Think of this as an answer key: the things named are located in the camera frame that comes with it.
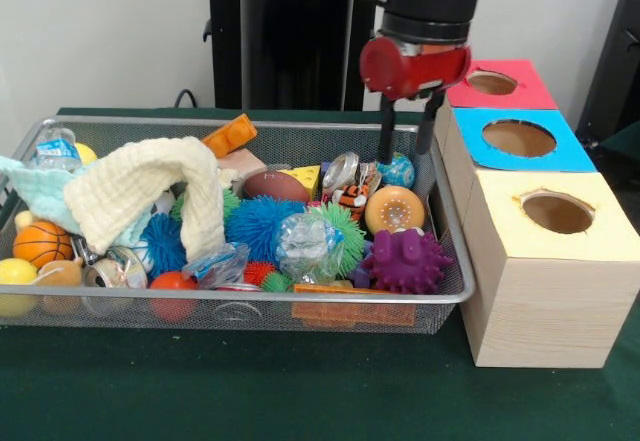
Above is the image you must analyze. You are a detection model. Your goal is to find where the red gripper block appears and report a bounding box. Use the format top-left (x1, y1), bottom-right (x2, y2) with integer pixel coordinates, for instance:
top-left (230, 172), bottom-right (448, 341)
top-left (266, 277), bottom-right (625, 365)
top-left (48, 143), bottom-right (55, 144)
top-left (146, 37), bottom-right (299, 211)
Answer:
top-left (359, 35), bottom-right (472, 166)

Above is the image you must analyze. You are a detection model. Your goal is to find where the cream waffle cloth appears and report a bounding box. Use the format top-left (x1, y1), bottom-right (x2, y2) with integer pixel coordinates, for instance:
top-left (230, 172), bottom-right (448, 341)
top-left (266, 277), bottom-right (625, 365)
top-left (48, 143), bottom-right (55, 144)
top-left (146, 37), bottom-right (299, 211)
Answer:
top-left (63, 135), bottom-right (226, 262)

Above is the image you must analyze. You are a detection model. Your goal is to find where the light blue waffle cloth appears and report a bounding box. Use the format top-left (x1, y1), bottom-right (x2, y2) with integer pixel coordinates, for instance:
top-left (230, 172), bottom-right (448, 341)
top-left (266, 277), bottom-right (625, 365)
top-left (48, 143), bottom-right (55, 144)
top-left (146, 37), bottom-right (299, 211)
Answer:
top-left (0, 154), bottom-right (154, 250)

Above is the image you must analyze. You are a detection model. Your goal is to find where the wooden box with three holes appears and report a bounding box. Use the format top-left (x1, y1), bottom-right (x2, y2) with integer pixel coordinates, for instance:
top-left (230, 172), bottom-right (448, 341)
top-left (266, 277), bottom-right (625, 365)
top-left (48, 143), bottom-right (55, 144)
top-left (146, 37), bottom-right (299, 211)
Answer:
top-left (424, 59), bottom-right (640, 370)

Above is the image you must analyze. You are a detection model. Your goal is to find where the blue globe ball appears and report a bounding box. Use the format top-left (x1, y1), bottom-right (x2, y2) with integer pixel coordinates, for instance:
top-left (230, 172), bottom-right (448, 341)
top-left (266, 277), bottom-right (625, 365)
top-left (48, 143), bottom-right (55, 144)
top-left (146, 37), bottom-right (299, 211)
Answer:
top-left (373, 151), bottom-right (417, 190)

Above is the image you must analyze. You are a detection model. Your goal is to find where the toy hamburger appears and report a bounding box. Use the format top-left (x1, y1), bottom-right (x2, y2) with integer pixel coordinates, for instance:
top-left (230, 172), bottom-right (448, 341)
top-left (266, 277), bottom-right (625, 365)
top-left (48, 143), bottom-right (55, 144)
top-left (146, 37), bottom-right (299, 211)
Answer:
top-left (363, 184), bottom-right (427, 235)

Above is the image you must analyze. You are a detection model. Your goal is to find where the purple spiky toy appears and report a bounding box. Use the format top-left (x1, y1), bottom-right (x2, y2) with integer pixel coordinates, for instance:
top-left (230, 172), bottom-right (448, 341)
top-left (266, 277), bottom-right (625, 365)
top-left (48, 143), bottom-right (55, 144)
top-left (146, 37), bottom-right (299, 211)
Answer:
top-left (360, 228), bottom-right (455, 295)

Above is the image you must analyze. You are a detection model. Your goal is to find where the brown toy football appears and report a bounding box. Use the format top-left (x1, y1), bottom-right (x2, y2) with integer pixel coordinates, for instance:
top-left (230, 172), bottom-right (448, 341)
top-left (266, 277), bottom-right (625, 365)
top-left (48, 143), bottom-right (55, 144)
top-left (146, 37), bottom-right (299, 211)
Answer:
top-left (242, 169), bottom-right (311, 205)

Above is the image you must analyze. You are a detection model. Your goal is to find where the crumpled clear plastic bottle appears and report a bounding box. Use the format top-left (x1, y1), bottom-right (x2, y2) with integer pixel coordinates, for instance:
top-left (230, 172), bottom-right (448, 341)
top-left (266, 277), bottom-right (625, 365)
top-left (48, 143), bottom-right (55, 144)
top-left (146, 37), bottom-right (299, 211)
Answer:
top-left (274, 213), bottom-right (346, 285)

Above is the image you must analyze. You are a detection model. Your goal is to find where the large blue spiky ball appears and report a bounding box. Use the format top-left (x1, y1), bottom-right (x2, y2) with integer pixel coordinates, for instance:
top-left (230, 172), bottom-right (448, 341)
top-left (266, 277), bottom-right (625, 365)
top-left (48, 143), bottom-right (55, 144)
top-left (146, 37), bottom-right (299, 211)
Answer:
top-left (224, 196), bottom-right (307, 265)

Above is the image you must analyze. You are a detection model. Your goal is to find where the dark green tablecloth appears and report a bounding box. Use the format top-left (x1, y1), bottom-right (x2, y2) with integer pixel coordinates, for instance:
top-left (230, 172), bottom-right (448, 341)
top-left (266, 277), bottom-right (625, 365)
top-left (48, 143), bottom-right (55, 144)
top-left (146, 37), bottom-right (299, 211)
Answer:
top-left (0, 105), bottom-right (640, 441)
top-left (592, 119), bottom-right (640, 165)

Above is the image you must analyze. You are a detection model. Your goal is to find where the black upright panel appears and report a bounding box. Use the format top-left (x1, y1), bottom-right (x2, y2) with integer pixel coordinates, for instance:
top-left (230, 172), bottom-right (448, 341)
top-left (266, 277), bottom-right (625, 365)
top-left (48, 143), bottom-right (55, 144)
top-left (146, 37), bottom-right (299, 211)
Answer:
top-left (577, 0), bottom-right (640, 135)

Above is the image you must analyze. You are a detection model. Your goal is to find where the clear bottle with blue label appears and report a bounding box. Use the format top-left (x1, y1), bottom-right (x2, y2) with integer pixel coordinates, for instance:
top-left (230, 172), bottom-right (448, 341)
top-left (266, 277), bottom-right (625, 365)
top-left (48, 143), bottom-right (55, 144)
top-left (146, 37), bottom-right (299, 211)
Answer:
top-left (27, 126), bottom-right (84, 172)

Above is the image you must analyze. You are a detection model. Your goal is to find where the orange toy basketball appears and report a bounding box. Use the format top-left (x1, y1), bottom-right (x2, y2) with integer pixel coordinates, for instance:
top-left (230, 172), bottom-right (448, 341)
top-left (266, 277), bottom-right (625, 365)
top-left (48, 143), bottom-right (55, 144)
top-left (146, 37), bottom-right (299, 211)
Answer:
top-left (12, 221), bottom-right (74, 270)

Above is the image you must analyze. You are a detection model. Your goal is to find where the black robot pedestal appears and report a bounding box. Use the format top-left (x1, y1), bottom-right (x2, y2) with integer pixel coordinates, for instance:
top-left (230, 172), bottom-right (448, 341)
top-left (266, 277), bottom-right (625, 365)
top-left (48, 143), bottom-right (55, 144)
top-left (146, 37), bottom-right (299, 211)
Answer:
top-left (192, 0), bottom-right (381, 111)

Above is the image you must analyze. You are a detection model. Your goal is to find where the wire mesh bin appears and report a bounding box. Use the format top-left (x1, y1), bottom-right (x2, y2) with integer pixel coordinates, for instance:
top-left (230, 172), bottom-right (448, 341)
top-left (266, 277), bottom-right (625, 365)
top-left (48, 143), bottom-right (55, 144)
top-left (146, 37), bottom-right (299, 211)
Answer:
top-left (0, 116), bottom-right (476, 335)

